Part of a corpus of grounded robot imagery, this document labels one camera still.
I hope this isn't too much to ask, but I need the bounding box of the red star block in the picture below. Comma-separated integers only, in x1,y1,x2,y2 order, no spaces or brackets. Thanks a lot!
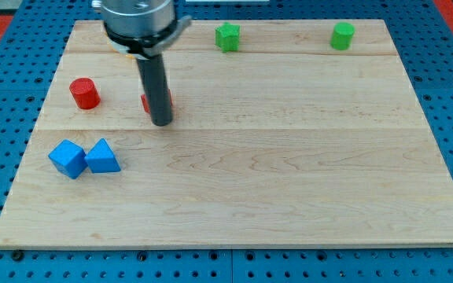
140,89,173,114

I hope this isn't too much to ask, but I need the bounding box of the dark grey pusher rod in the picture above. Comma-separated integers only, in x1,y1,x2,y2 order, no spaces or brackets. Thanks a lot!
137,54,173,127

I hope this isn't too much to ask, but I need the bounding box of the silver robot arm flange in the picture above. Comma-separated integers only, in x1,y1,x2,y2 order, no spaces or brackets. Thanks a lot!
91,0,192,60

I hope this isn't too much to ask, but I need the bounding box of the green star block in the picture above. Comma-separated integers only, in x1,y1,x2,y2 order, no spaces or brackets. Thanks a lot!
215,22,241,53

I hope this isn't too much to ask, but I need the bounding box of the light wooden board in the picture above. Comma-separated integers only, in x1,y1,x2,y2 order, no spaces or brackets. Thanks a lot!
0,20,453,251

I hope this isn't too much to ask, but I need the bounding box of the blue triangle block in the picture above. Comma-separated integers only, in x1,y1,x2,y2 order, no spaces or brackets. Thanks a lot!
85,138,121,173

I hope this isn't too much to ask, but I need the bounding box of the red cylinder block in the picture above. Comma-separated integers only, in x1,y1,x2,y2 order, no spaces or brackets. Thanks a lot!
69,78,101,109

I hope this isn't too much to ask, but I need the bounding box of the green cylinder block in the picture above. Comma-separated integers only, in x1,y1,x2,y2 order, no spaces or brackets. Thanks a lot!
330,22,355,50

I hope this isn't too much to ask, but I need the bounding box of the blue cube block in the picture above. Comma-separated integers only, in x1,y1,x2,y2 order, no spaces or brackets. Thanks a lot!
48,139,87,179

